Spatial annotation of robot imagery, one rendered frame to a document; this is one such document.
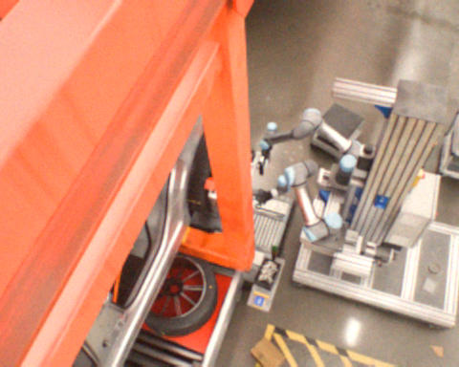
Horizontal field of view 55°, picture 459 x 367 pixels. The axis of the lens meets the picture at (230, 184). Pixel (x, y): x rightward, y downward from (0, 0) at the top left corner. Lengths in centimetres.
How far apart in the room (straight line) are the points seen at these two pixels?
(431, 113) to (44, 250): 195
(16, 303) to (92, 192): 25
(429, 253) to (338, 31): 308
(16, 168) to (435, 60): 560
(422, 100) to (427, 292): 193
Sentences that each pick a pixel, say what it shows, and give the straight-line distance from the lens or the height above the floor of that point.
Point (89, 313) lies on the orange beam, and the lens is 122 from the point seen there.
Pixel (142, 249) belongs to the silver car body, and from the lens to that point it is 335.
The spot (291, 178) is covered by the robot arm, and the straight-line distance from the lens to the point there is 292.
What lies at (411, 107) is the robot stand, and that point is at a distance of 242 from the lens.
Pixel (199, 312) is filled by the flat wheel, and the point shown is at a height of 51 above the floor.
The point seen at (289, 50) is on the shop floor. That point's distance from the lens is 567.
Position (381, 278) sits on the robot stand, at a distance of 390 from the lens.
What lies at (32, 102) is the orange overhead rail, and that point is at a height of 351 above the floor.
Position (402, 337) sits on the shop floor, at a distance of 402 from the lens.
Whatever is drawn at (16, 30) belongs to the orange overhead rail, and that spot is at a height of 351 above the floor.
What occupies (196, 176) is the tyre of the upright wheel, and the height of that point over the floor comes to 110.
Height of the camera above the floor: 377
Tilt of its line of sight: 58 degrees down
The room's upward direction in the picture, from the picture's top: 7 degrees counter-clockwise
